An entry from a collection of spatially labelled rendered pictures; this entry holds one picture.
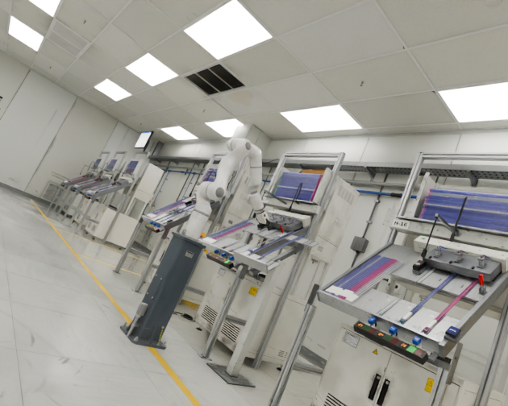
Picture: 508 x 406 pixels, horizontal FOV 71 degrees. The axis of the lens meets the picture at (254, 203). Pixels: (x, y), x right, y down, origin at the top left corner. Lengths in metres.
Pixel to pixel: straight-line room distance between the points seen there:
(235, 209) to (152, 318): 2.17
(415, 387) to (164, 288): 1.49
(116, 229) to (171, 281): 4.83
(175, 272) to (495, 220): 1.87
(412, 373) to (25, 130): 10.21
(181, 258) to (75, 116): 9.02
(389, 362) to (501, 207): 1.02
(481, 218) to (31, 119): 10.22
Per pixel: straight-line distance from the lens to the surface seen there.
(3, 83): 11.02
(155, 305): 2.40
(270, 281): 2.46
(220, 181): 2.42
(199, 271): 4.19
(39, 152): 10.93
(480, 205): 2.37
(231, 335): 2.97
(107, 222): 7.09
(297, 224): 2.97
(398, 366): 2.13
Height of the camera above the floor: 0.70
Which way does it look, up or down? 9 degrees up
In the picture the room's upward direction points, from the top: 24 degrees clockwise
